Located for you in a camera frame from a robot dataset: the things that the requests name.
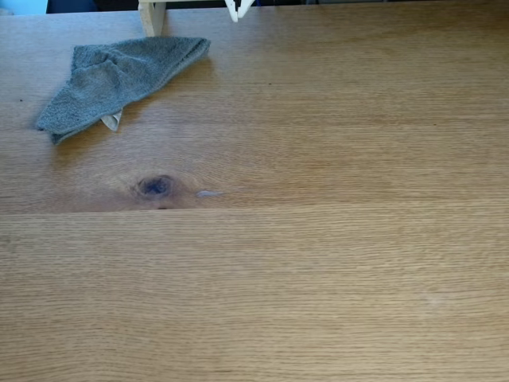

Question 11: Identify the grey terry cloth towel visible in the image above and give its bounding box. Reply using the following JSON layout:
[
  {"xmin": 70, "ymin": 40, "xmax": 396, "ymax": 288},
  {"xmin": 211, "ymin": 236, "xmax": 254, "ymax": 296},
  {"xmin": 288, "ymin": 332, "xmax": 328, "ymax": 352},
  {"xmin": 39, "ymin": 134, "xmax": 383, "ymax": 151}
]
[{"xmin": 35, "ymin": 35, "xmax": 212, "ymax": 146}]

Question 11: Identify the cream wooden frame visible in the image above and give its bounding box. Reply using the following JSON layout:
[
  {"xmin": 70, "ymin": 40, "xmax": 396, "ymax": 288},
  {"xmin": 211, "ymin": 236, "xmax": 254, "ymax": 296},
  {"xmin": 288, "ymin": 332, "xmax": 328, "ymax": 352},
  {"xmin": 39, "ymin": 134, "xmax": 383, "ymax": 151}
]
[{"xmin": 138, "ymin": 0, "xmax": 228, "ymax": 38}]

